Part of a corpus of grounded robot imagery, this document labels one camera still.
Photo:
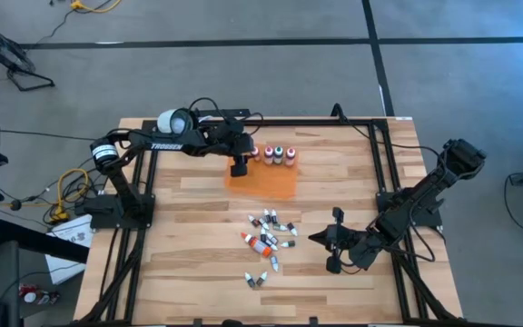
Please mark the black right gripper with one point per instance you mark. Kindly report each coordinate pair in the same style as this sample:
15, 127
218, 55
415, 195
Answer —
341, 238

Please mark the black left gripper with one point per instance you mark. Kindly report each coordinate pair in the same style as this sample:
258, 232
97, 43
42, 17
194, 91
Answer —
239, 143

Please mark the large orange food coloring bottle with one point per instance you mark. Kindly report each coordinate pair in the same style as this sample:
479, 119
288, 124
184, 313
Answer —
259, 246
256, 153

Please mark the large pink food coloring bottle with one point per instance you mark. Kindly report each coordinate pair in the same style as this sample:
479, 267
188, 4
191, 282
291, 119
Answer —
290, 156
268, 154

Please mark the large green food coloring bottle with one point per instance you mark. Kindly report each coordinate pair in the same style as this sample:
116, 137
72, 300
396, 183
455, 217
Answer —
278, 154

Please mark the small red-label food coloring bottle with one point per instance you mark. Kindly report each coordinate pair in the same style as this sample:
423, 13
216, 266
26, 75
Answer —
254, 221

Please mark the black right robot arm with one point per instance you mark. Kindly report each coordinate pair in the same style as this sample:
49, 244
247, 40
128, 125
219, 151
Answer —
420, 195

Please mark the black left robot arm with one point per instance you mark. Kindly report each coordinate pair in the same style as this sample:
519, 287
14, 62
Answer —
166, 146

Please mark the small brown-label food coloring bottle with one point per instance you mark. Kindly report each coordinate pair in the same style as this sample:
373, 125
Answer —
262, 278

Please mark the black power strip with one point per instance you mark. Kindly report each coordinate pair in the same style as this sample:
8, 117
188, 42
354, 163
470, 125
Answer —
234, 112

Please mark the orange mat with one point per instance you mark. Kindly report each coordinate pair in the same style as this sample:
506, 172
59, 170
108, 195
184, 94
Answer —
266, 181

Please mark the white spot lamp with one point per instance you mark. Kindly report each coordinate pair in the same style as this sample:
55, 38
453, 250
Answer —
170, 121

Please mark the white paper sheet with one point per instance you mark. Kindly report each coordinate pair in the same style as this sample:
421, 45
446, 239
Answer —
73, 231
62, 268

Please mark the black beam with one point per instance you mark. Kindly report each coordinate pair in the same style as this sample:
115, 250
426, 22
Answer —
39, 240

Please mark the red white packet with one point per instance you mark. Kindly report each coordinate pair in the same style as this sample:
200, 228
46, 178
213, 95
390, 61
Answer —
39, 296

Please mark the black aluminium table frame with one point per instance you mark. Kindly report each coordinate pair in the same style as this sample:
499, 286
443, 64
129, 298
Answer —
311, 121

